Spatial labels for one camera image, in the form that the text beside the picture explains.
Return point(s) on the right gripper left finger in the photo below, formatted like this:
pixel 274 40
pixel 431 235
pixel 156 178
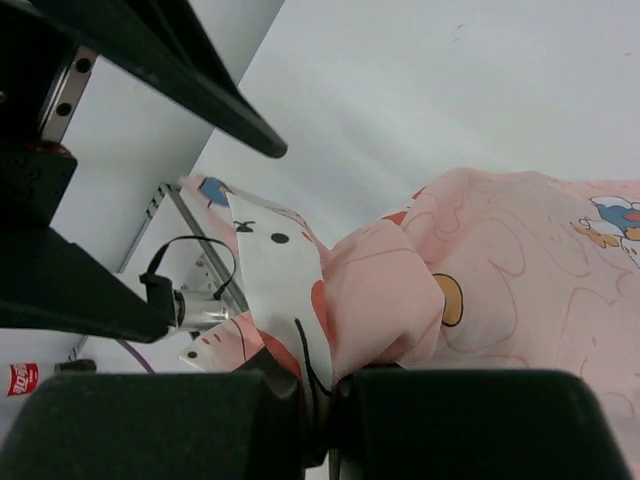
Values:
pixel 238 425

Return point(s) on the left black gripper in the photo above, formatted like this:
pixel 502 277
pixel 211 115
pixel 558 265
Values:
pixel 162 43

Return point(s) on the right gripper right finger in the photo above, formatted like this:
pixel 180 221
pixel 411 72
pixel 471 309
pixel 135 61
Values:
pixel 390 423

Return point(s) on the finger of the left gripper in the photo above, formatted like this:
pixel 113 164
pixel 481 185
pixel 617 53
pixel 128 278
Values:
pixel 48 283

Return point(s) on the pink cartoon pillowcase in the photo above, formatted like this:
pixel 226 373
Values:
pixel 475 270

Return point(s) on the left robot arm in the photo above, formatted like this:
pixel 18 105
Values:
pixel 159 290

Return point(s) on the red white label can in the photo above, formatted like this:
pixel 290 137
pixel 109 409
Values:
pixel 23 379

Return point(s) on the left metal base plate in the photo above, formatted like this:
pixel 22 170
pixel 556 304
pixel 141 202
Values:
pixel 218 341

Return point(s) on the left aluminium frame rail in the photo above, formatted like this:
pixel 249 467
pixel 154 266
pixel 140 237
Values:
pixel 162 221

